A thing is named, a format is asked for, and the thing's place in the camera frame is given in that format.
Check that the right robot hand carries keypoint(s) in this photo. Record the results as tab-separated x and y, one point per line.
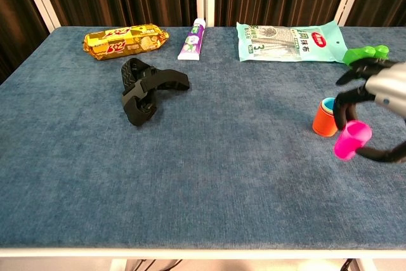
388	83

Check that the cyan cup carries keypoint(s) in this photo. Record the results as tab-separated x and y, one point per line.
330	103

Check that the magenta cup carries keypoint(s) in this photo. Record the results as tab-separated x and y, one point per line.
352	139

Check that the large orange cup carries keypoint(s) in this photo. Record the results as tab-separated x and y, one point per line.
323	123

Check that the green toy building block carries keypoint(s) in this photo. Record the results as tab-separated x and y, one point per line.
364	52

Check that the teal dishcloth package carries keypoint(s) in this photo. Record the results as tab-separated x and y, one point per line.
285	44

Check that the purple white toothpaste tube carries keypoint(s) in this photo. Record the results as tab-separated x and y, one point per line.
192	42

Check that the blue table cloth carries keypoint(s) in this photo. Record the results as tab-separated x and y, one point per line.
203	172

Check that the yellow biscuit package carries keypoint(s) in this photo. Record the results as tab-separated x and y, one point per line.
123	42

